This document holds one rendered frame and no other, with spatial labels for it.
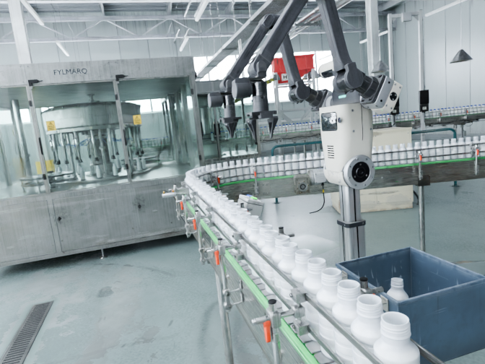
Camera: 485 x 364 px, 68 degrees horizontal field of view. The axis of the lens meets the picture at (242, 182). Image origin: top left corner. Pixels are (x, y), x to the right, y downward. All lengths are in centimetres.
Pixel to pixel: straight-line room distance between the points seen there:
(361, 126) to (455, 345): 92
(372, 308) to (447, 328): 65
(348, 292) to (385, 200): 511
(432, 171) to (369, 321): 282
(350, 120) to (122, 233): 358
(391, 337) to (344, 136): 121
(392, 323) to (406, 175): 274
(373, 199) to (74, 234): 408
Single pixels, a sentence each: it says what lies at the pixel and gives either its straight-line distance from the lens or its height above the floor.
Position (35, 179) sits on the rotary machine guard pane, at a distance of 476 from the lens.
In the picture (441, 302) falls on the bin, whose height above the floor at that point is 91.
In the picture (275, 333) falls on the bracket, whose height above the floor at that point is 105.
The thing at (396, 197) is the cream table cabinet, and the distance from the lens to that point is 578.
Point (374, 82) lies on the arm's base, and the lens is 157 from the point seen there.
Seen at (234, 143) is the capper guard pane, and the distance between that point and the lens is 673.
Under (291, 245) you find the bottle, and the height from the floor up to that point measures 116.
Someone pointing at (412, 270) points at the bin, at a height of 86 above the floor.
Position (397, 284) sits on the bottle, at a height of 89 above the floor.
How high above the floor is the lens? 145
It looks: 9 degrees down
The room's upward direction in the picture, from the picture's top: 6 degrees counter-clockwise
